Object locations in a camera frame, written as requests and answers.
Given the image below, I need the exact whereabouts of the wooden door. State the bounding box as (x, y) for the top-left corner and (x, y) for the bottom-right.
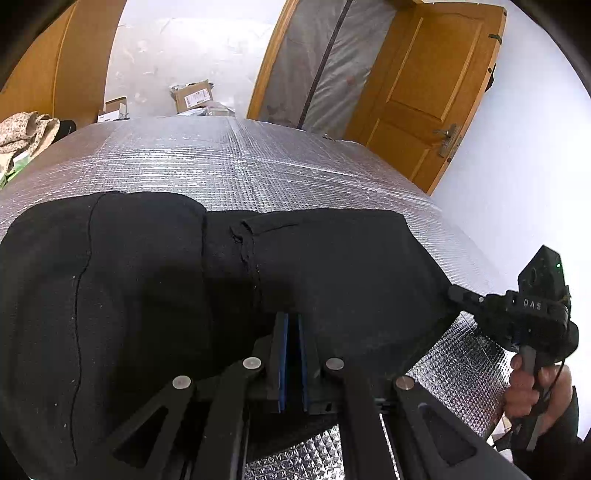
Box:
(358, 4), (507, 195)

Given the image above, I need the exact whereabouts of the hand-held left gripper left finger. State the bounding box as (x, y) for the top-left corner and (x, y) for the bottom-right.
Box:
(76, 311), (289, 480)

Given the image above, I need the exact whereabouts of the clear plastic door curtain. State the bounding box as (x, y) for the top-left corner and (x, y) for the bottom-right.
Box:
(261, 0), (398, 140)

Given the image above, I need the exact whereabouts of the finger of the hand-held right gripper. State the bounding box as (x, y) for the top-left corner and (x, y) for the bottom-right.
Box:
(448, 284), (508, 325)

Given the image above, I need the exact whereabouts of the labelled cardboard box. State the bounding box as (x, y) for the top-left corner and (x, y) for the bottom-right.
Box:
(170, 79), (216, 113)

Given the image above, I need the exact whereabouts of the wooden door frame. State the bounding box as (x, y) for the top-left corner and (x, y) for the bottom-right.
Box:
(247, 0), (302, 123)

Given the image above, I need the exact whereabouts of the pile of plastic bags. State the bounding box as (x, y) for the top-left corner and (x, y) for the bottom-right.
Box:
(178, 104), (236, 119)

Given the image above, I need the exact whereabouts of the silver quilted foil mat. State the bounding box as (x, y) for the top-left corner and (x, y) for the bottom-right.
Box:
(0, 115), (509, 480)

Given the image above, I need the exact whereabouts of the black cable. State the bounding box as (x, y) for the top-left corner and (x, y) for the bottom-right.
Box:
(492, 369), (569, 454)

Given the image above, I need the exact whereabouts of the beige floral blanket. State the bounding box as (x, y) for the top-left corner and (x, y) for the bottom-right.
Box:
(0, 112), (61, 174)

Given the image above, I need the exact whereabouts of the small white box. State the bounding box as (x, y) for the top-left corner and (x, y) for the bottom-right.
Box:
(97, 97), (128, 123)

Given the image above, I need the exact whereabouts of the metal door handle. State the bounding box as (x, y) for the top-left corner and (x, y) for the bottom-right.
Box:
(433, 124), (463, 160)

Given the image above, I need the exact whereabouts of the person's right hand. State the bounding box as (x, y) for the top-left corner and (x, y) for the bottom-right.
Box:
(504, 354), (574, 421)

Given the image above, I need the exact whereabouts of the person's right forearm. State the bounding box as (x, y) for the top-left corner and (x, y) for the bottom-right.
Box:
(510, 385), (585, 480)

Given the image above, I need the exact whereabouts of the green packet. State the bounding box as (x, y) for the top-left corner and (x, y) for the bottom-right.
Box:
(0, 154), (29, 186)

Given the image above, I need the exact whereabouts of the wooden wardrobe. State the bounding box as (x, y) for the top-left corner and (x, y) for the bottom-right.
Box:
(0, 0), (128, 130)

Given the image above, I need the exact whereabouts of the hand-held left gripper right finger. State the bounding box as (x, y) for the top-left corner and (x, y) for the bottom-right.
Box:
(298, 314), (529, 480)

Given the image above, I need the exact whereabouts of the black garment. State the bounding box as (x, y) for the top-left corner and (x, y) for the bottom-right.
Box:
(0, 191), (462, 479)

